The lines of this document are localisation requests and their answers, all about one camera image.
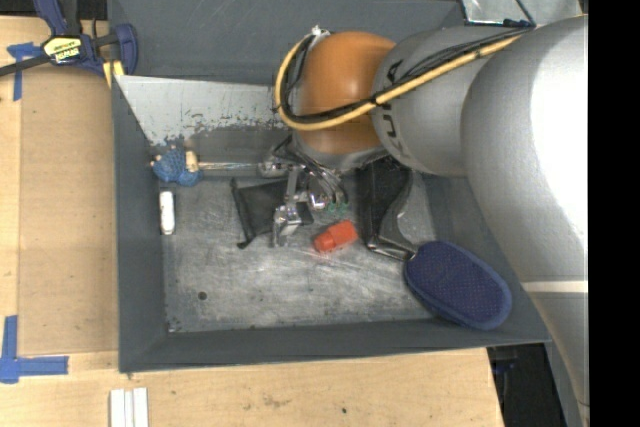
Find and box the red plastic bottle cap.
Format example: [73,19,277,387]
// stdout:
[313,219,360,255]

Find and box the white small block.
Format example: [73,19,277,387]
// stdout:
[158,190,177,236]

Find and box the blue oval sponge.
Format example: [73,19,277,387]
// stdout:
[403,239,514,332]

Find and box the grey metal bin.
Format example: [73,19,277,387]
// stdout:
[105,0,554,374]

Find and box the pale wood board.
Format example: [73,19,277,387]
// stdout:
[17,17,121,358]

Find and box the blue brush with clear handle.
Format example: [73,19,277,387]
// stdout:
[151,147,281,189]

